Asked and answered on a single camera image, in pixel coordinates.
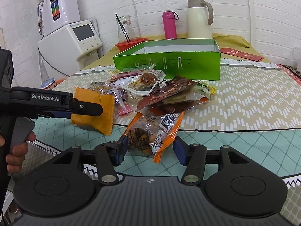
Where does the orange snack pouch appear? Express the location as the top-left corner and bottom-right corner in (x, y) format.
(71, 88), (115, 135)

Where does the orange clear nut bag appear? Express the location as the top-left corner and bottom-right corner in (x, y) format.
(124, 112), (185, 164)

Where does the pink edged cookie bag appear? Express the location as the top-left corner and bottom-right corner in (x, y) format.
(89, 82), (133, 117)

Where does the dark brown snack bag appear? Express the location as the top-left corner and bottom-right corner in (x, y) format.
(136, 75), (199, 112)

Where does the person's left hand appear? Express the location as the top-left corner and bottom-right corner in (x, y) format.
(1, 131), (36, 174)

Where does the white water dispenser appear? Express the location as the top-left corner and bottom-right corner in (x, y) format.
(38, 20), (103, 80)

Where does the patterned tablecloth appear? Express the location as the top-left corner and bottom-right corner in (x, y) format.
(7, 34), (301, 226)

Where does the round pastry packet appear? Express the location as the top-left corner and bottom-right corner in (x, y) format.
(121, 69), (166, 96)

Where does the green cardboard box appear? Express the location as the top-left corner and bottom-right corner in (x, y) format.
(113, 38), (221, 81)

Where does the white water purifier unit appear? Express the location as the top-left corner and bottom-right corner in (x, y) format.
(38, 0), (81, 36)

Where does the red plastic basket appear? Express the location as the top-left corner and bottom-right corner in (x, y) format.
(115, 37), (147, 52)

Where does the red envelope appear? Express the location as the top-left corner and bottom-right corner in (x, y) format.
(220, 47), (263, 62)

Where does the cream thermos jug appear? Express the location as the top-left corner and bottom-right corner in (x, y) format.
(187, 0), (214, 39)

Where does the clear glass carafe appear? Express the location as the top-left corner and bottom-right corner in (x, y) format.
(116, 15), (136, 42)

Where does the pink thermos bottle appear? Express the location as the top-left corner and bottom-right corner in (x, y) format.
(162, 11), (179, 39)

